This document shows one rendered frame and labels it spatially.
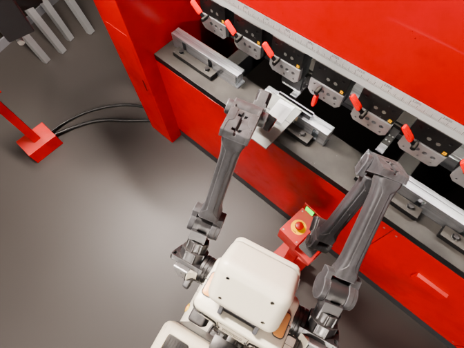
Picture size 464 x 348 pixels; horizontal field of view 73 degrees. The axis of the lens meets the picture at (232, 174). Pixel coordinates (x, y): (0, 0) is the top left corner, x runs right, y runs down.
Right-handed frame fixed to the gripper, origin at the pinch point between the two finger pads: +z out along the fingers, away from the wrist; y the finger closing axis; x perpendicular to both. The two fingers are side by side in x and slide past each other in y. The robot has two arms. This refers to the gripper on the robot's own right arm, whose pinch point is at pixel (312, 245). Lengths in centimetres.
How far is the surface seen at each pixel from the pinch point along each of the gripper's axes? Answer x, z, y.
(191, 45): 116, -11, 33
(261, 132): 48, -16, 20
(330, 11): 41, -64, 52
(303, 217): 11.6, 3.8, 6.9
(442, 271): -45, 11, 31
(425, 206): -22.0, -1.7, 44.3
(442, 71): 5, -61, 55
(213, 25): 94, -35, 39
